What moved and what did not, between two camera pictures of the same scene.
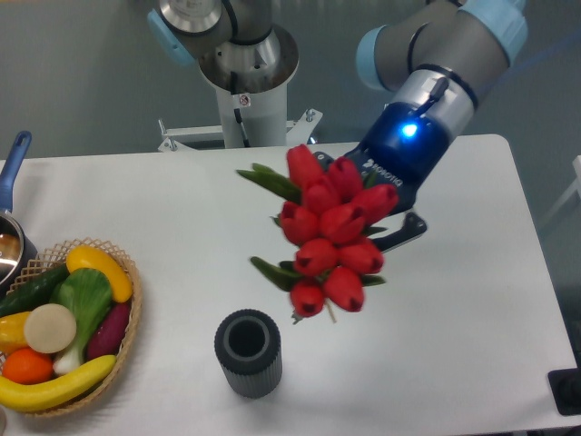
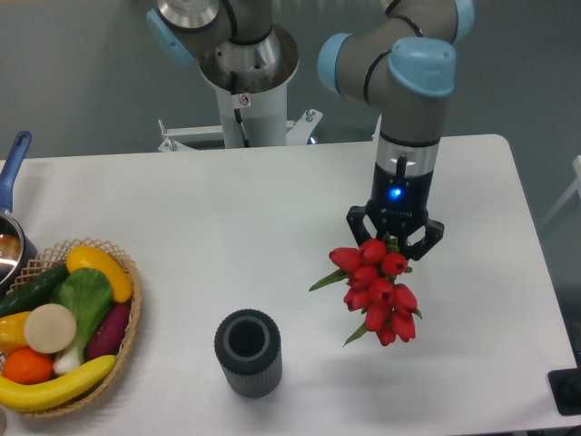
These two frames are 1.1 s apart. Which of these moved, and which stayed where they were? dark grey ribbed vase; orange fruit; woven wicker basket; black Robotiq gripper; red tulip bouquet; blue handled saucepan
Moved: red tulip bouquet; black Robotiq gripper
Stayed: dark grey ribbed vase; orange fruit; blue handled saucepan; woven wicker basket
